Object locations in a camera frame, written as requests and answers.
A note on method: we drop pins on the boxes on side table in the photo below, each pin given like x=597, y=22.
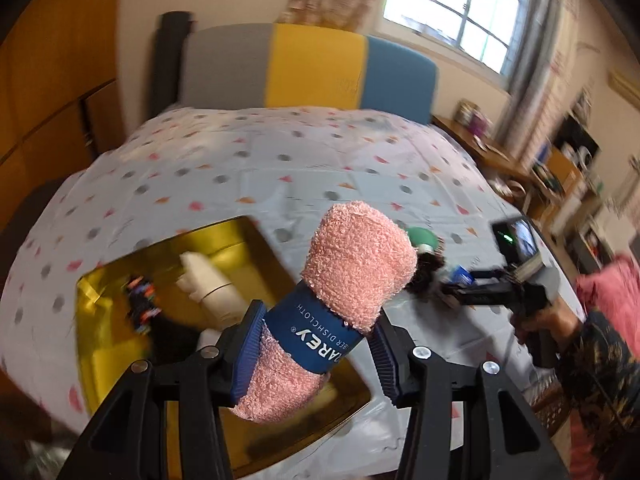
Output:
x=469, y=115

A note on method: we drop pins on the green silicone squeeze bottle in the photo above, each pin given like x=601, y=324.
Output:
x=424, y=241

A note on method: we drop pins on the grey yellow blue headboard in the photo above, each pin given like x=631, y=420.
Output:
x=232, y=67

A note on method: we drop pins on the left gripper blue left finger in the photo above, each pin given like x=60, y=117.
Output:
x=244, y=349

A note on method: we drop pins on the wooden side table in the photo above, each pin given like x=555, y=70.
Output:
x=485, y=155

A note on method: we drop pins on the pink dishcloth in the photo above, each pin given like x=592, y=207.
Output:
x=358, y=259

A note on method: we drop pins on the patterned white tablecloth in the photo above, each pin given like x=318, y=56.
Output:
x=282, y=169

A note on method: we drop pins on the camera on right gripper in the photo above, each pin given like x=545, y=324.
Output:
x=516, y=241

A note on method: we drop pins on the person right hand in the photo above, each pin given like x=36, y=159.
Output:
x=558, y=319

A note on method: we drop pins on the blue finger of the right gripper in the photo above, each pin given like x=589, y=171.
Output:
x=456, y=296
x=456, y=278

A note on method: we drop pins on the grey curtain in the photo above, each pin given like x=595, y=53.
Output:
x=541, y=79

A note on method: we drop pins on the window with bars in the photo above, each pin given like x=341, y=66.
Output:
x=489, y=32

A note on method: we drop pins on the beige waffle cloth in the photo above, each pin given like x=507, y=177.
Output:
x=211, y=290

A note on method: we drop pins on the gold metal tray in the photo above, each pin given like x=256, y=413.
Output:
x=107, y=342

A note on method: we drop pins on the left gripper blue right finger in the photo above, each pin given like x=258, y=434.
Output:
x=391, y=347

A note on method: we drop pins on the black rolled mat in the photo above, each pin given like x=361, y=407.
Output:
x=166, y=61

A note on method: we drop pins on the wooden wardrobe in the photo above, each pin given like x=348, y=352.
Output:
x=59, y=100

